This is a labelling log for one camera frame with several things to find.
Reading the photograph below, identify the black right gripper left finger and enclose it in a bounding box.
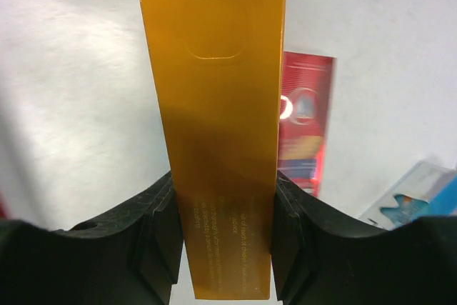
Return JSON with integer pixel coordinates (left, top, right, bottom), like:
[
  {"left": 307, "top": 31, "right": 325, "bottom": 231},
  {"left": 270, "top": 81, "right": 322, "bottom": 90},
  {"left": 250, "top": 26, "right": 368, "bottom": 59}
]
[{"left": 1, "top": 174, "right": 183, "bottom": 304}]

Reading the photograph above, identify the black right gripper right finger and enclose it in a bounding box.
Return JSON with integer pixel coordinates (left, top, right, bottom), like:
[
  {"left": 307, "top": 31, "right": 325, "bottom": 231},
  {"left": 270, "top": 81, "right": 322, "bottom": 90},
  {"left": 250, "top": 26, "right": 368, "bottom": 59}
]
[{"left": 271, "top": 174, "right": 456, "bottom": 304}]

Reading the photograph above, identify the orange toothpaste box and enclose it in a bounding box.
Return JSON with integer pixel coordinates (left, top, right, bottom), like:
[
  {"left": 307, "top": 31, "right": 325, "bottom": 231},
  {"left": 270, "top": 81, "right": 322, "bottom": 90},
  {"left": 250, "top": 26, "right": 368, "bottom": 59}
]
[{"left": 140, "top": 0, "right": 285, "bottom": 300}]

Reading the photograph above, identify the light blue toothpaste box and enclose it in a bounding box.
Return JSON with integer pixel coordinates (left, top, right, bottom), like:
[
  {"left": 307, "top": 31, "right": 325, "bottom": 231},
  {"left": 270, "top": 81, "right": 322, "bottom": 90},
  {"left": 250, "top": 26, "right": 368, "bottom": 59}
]
[{"left": 360, "top": 161, "right": 456, "bottom": 230}]

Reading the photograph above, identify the red toothpaste box centre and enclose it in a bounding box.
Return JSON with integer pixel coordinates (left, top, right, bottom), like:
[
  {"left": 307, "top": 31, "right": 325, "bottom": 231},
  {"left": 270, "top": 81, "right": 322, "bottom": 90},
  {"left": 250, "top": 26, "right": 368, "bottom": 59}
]
[{"left": 0, "top": 194, "right": 8, "bottom": 219}]

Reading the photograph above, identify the red toothpaste box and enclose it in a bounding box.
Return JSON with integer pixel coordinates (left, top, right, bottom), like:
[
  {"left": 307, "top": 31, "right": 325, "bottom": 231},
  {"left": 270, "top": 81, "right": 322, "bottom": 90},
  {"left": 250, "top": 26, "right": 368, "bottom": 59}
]
[
  {"left": 278, "top": 51, "right": 335, "bottom": 196},
  {"left": 0, "top": 194, "right": 8, "bottom": 219}
]

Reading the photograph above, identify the red toothpaste box right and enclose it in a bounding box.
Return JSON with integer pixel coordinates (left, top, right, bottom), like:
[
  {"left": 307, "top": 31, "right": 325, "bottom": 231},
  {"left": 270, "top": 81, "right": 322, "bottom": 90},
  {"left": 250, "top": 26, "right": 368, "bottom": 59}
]
[{"left": 278, "top": 51, "right": 335, "bottom": 196}]

